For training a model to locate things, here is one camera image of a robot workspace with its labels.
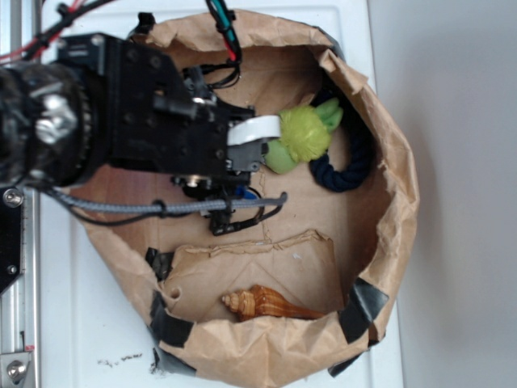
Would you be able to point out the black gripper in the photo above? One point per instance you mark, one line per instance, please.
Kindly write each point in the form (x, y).
(140, 115)

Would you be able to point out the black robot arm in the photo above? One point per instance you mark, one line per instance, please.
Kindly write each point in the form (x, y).
(41, 113)

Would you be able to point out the green plush toy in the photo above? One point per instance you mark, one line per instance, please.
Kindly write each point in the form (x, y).
(306, 134)

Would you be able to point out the brown paper bag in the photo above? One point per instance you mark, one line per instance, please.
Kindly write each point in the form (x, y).
(342, 254)

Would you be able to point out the orange striped conch shell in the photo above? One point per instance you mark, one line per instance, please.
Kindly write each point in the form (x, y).
(261, 301)

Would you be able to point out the navy rope ring toy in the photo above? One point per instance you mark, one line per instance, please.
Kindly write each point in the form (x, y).
(360, 150)

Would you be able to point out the aluminium frame rail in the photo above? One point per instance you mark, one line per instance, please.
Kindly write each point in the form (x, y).
(20, 271)

